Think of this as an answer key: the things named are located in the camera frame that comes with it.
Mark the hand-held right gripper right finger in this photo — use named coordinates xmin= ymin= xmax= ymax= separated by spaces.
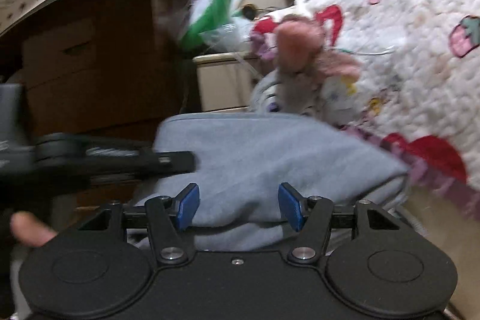
xmin=277 ymin=182 xmax=401 ymax=265

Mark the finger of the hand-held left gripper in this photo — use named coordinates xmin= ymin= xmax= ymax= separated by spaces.
xmin=35 ymin=133 xmax=197 ymax=180

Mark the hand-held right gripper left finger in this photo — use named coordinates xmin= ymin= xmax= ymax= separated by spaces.
xmin=77 ymin=183 xmax=201 ymax=266

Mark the blue-grey garment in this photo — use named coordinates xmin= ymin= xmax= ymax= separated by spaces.
xmin=127 ymin=113 xmax=411 ymax=253

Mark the person's left hand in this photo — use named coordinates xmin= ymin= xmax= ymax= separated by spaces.
xmin=9 ymin=210 xmax=59 ymax=249

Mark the large brown cardboard box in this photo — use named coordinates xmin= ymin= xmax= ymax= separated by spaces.
xmin=0 ymin=0 xmax=199 ymax=144

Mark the cream drawer cabinet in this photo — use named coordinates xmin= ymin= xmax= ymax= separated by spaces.
xmin=192 ymin=52 xmax=265 ymax=111

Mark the pink plush toy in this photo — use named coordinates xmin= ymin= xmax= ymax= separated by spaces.
xmin=250 ymin=14 xmax=364 ymax=126

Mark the green plastic bag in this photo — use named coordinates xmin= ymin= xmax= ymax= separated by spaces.
xmin=179 ymin=0 xmax=236 ymax=47

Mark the white red quilt purple border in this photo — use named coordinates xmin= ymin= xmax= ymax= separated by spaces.
xmin=249 ymin=0 xmax=480 ymax=201

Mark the clear plastic bag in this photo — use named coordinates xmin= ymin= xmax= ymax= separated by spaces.
xmin=187 ymin=0 xmax=265 ymax=56

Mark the brown cardboard box with handle hole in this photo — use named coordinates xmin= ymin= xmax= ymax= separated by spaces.
xmin=20 ymin=18 xmax=101 ymax=92

